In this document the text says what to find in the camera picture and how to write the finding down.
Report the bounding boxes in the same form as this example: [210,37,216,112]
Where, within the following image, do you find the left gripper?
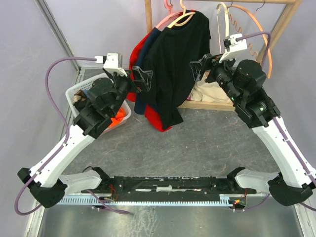
[108,66,154,116]

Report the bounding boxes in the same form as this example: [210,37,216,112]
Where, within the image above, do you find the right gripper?
[189,50,243,105]

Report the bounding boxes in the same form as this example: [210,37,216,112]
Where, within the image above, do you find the black t shirt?
[72,90,92,114]
[140,9,212,131]

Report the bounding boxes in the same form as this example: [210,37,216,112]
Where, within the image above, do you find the cream hanger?
[216,2,230,53]
[167,0,196,28]

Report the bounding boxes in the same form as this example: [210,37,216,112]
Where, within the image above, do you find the orange t shirt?
[108,107,126,128]

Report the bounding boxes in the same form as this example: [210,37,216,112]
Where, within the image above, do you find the peach hanger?
[228,0,274,79]

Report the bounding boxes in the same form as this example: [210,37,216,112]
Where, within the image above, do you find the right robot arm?
[190,54,316,206]

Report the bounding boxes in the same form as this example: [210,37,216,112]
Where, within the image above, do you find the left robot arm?
[18,66,153,208]

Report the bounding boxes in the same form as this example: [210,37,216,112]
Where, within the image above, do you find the navy blue t shirt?
[133,9,195,116]

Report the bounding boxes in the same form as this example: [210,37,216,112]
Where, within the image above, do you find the red t shirt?
[127,13,183,132]

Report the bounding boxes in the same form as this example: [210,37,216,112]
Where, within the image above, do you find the pink hanger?
[155,0,183,29]

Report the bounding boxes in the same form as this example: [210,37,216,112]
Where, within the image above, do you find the beige cloth in rack base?
[190,72,232,104]

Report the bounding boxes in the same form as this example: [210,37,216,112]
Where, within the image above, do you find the wooden clothes rack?
[144,0,302,111]

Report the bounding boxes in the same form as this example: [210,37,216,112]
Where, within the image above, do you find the corner aluminium profile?
[35,0,74,57]

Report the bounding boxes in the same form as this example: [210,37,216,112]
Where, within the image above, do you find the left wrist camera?
[94,53,127,76]

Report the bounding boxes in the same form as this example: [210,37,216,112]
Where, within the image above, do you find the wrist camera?
[94,53,127,76]
[219,34,247,63]

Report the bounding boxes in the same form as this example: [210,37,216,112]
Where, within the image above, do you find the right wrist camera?
[219,34,247,63]

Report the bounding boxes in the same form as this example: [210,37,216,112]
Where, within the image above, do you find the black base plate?
[92,176,256,201]

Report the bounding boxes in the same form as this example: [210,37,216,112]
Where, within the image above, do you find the blue cable duct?
[57,194,233,207]

